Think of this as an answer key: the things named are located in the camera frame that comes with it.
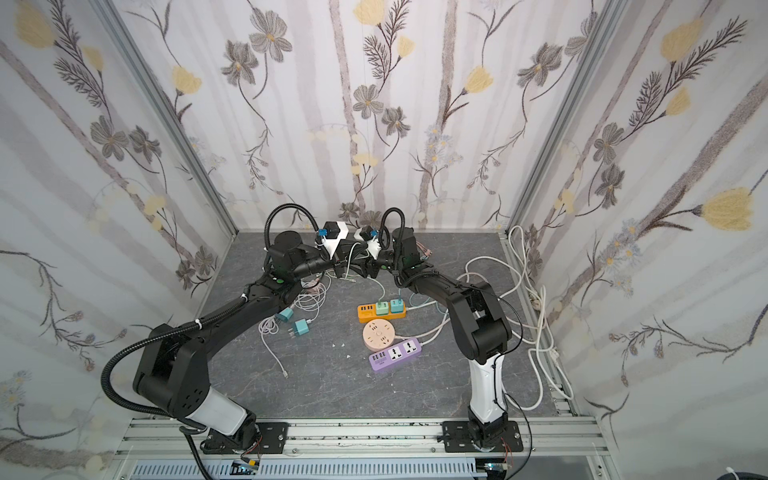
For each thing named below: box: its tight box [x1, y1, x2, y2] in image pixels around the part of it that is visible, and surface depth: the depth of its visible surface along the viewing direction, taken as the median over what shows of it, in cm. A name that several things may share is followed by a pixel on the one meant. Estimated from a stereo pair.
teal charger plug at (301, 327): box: [294, 318, 310, 336], surface depth 94 cm
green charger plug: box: [376, 300, 389, 316], surface depth 92 cm
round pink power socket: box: [362, 318, 396, 352], surface depth 92 cm
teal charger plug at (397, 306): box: [390, 298, 404, 314], surface depth 94 cm
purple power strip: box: [368, 338, 423, 371], surface depth 88 cm
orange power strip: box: [357, 303, 407, 323], surface depth 97 cm
